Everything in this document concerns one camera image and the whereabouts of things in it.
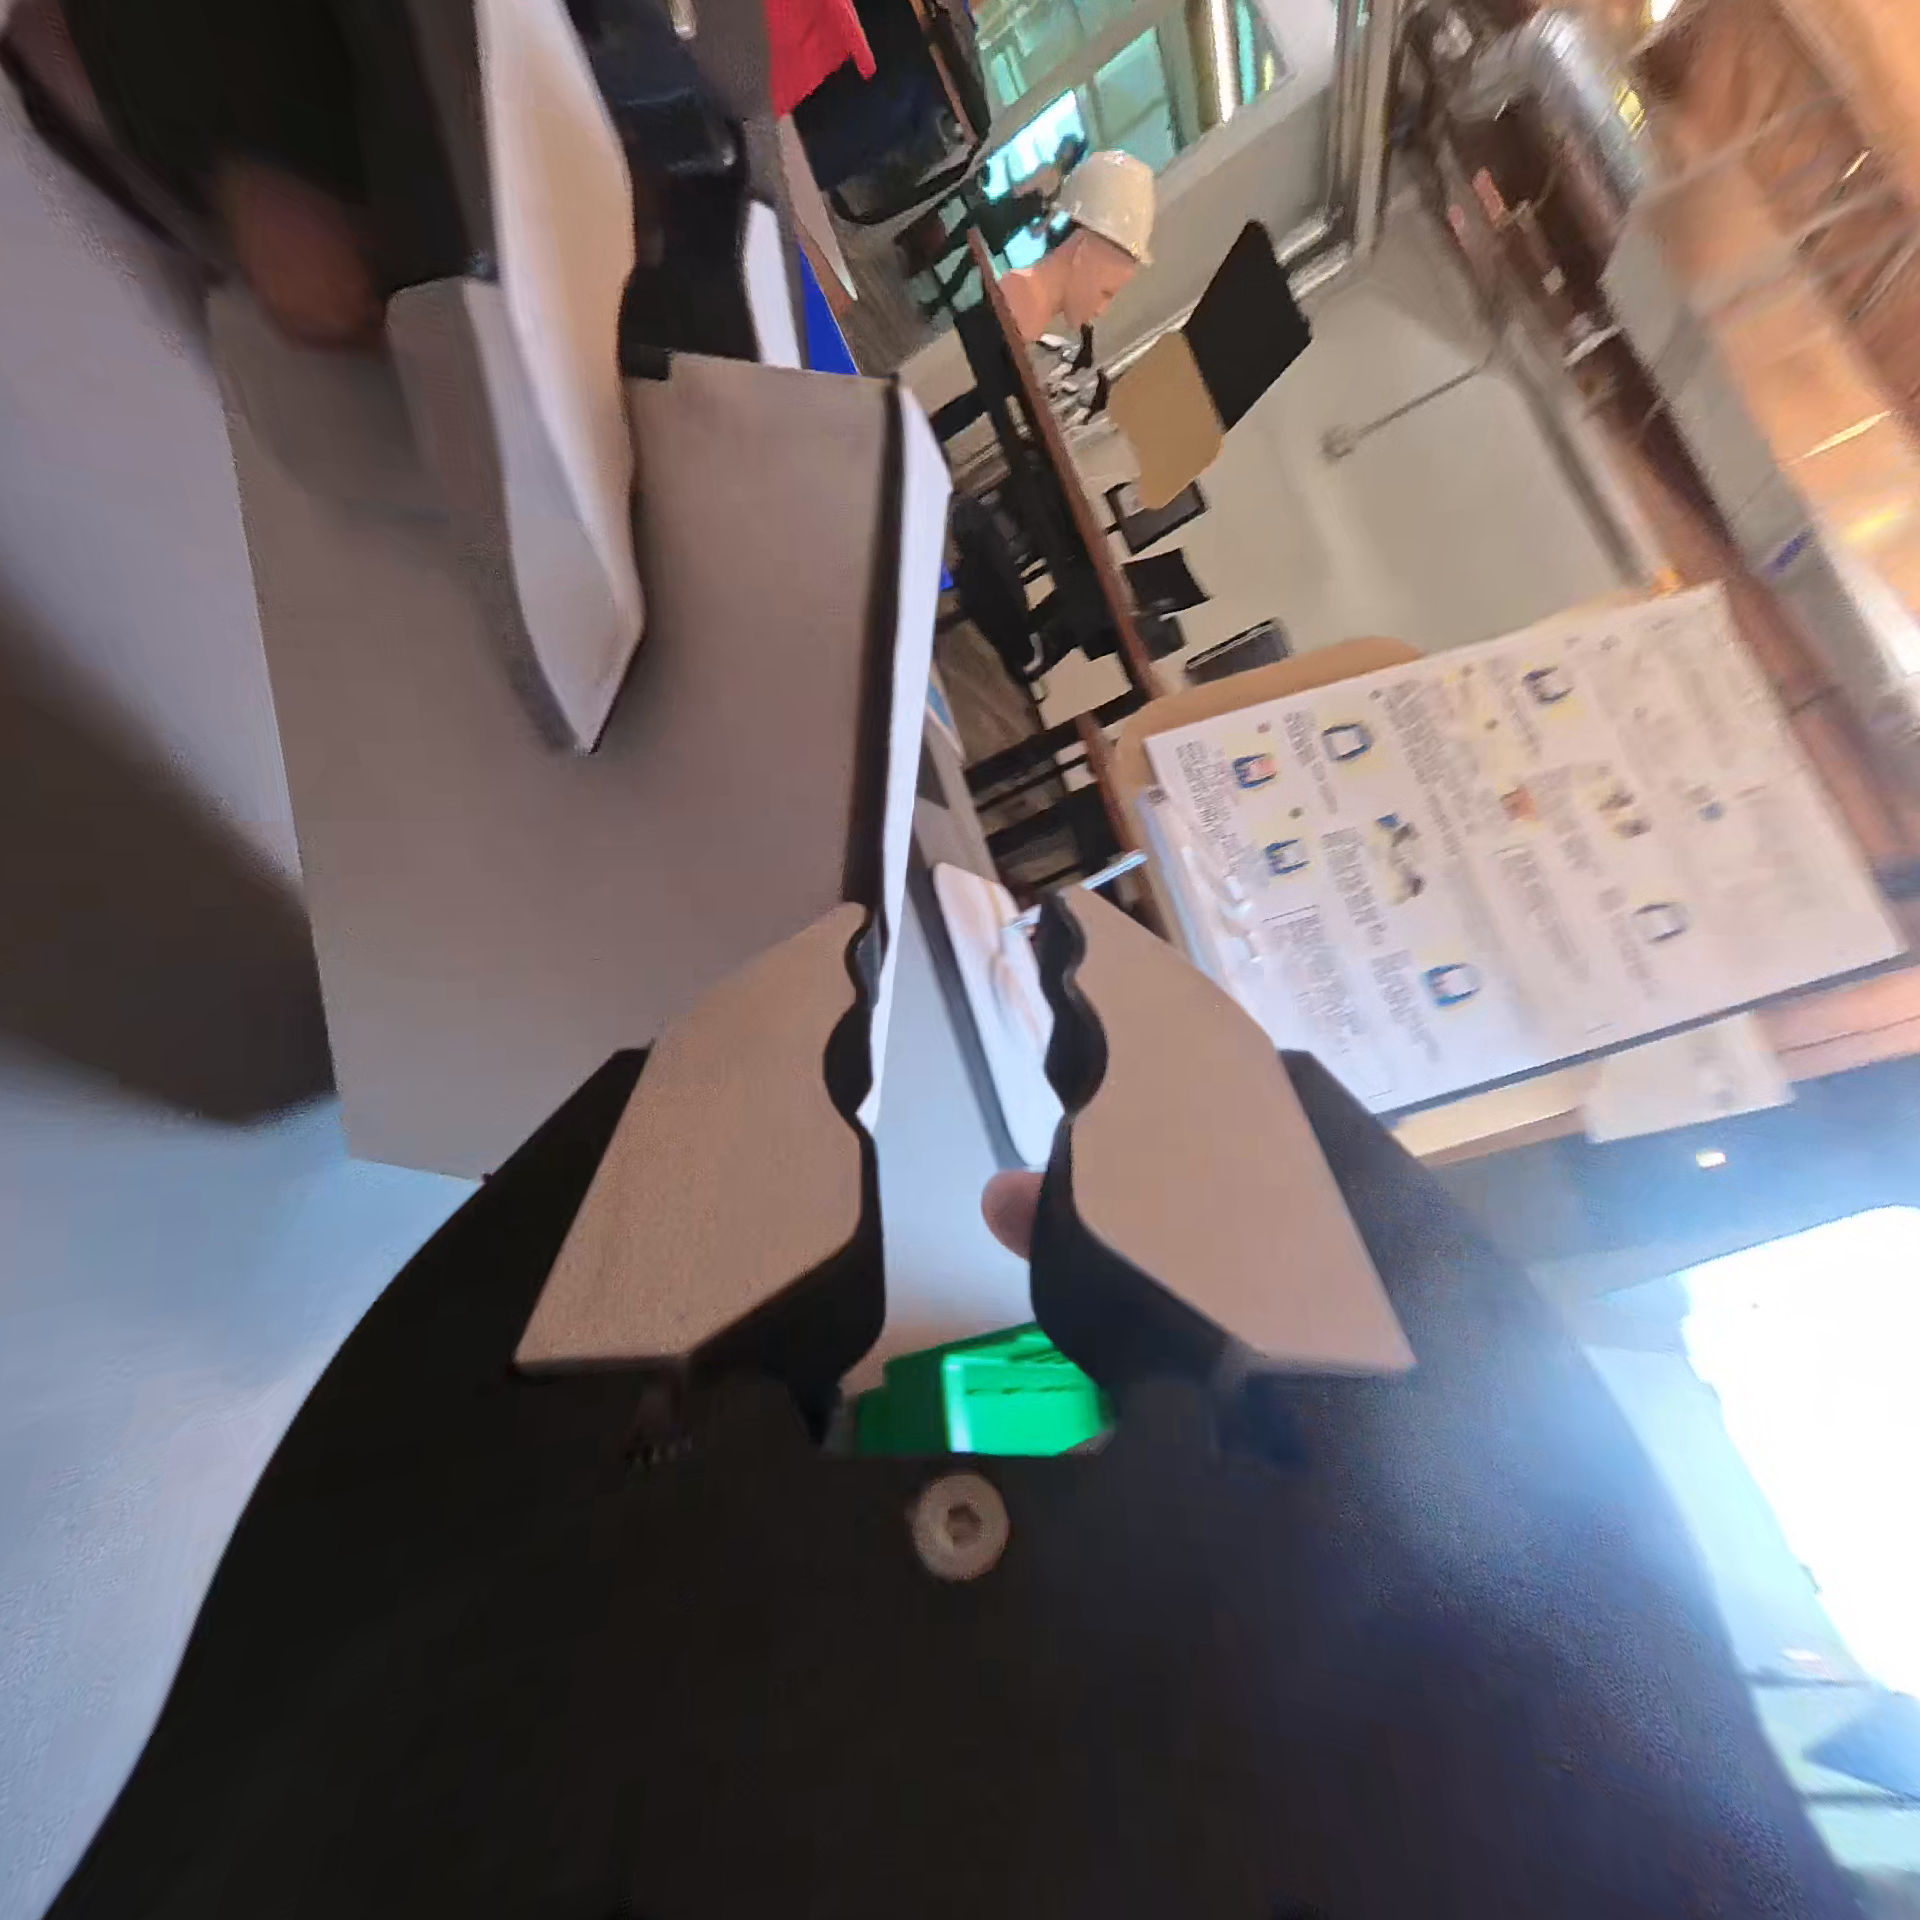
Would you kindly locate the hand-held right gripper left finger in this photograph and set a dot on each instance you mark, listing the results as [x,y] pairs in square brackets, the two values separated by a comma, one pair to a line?
[702,1160]

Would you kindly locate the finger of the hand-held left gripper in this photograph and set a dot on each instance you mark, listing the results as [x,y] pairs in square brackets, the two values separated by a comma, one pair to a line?
[562,450]

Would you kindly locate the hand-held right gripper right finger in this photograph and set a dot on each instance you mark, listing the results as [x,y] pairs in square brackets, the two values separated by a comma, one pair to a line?
[1215,1171]

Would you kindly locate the white cardboard box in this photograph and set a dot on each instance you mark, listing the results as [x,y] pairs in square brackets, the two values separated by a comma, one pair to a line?
[601,869]

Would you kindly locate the green cube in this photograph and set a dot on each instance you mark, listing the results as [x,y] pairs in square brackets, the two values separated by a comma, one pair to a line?
[972,1401]

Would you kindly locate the person's left hand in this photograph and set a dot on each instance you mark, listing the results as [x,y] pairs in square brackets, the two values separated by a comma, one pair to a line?
[294,256]

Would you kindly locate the red cloth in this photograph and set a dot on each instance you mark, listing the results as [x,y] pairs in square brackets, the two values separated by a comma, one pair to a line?
[823,53]

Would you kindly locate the blue table mat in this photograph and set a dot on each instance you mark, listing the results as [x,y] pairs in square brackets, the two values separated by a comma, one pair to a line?
[830,312]

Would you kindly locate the mannequin head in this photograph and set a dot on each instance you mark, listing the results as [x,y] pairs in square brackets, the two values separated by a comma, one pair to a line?
[1060,288]

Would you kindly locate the white hard hat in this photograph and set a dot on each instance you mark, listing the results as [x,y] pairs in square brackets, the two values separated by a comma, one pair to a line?
[1114,201]

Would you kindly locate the white printed poster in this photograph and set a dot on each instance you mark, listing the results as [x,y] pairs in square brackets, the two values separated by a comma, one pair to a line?
[1514,857]

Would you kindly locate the long wooden desk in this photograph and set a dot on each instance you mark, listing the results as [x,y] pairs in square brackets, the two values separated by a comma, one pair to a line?
[1068,522]

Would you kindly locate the black and tan panel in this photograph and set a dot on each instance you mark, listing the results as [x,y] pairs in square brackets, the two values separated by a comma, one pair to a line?
[1194,374]

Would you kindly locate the black monitor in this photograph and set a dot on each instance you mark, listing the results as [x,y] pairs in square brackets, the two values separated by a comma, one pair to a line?
[1158,516]
[1167,586]

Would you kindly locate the silver metal duct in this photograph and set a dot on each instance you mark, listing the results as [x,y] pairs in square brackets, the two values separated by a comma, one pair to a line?
[1547,90]

